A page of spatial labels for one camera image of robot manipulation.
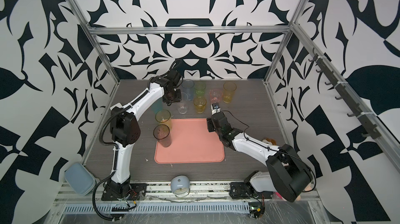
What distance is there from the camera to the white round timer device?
70 centimetres

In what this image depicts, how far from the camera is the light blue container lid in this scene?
74cm

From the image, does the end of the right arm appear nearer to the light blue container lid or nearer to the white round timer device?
the white round timer device

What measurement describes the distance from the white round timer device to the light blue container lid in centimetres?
39
